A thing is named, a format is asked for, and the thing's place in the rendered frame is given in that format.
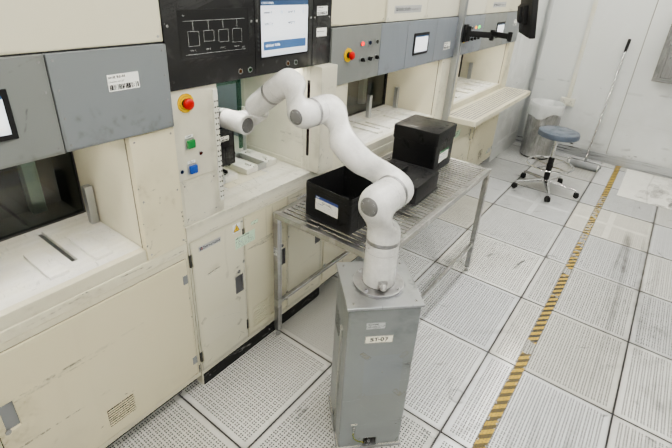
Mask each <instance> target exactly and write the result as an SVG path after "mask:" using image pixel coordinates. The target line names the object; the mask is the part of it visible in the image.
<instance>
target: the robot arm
mask: <svg viewBox="0 0 672 448"><path fill-rule="evenodd" d="M305 90H306V81H305V79H304V77H303V76H302V75H301V74H300V73H299V72H298V71H296V70H294V69H292V68H285V69H282V70H280V71H279V72H277V73H276V74H275V75H274V76H272V77H271V78H270V79H269V80H268V81H267V82H265V83H264V84H263V85H262V86H261V87H259V88H258V89H257V90H256V91H255V92H254V93H253V94H251V95H250V96H249V97H248V99H247V100H246V103H245V108H246V110H242V111H234V110H231V109H227V108H220V107H218V110H219V125H220V127H221V128H225V129H228V130H231V131H234V132H237V133H239V134H242V135H248V134H250V133H251V132H252V130H253V129H254V126H255V125H257V124H259V123H261V122H262V121H263V120H265V119H266V118H267V117H268V114H269V113H268V111H269V110H271V109H272V108H273V107H275V106H276V105H277V104H279V103H280V102H281V101H283V100H284V99H285V98H286V105H287V116H288V119H289V120H290V122H291V123H292V124H293V125H295V126H296V127H298V128H301V129H309V128H313V127H315V126H318V125H321V124H323V125H325V126H326V127H327V128H328V129H329V132H330V139H329V144H330V148H331V150H332V151H333V152H334V154H335V155H336V156H337V157H338V159H339V160H340V161H341V162H342V163H343V164H344V165H345V166H346V167H347V168H348V169H349V170H350V171H352V172H353V173H355V174H357V175H359V176H362V177H364V178H366V179H368V180H369V181H371V182H372V183H373V184H371V185H370V186H368V187H367V188H366V189H365V190H364V191H363V192H362V194H361V195H360V198H359V202H358V210H359V213H360V215H361V216H362V218H363V219H364V221H365V222H366V225H367V235H366V246H365V256H364V267H363V268H360V269H358V270H357V271H356V272H355V274H354V276H353V284H354V286H355V288H356V289H357V290H358V291H359V292H361V293H362V294H364V295H366V296H369V297H372V298H378V299H386V298H391V297H394V296H397V295H398V294H399V293H401V291H402V290H403V287H404V281H403V278H402V277H401V275H400V274H399V273H397V272H396V268H397V260H398V253H399V246H400V238H401V229H400V226H399V225H398V223H397V222H396V221H394V220H392V219H393V215H394V213H395V212H396V211H398V210H399V209H400V208H402V207H403V206H405V205H406V204H407V203H409V201H410V200H411V199H412V197H413V194H414V186H413V183H412V181H411V179H410V178H409V177H408V176H407V175H406V174H405V173H404V172H403V171H401V170H400V169H398V168H397V167H395V166H394V165H392V164H390V163H389V162H387V161H385V160H383V159H382V158H380V157H378V156H377V155H375V154H374V153H373V152H371V151H370V150H369V149H368V148H367V147H366V146H365V144H364V143H363V142H362V141H361V140H360V139H359V137H358V136H357V135H356V134H355V132H354V131H353V129H352V128H351V126H350V123H349V119H348V113H347V108H346V106H345V104H344V103H343V102H342V100H341V99H340V98H338V97H337V96H335V95H332V94H323V95H319V96H315V97H311V98H306V97H305V96H304V93H305Z"/></svg>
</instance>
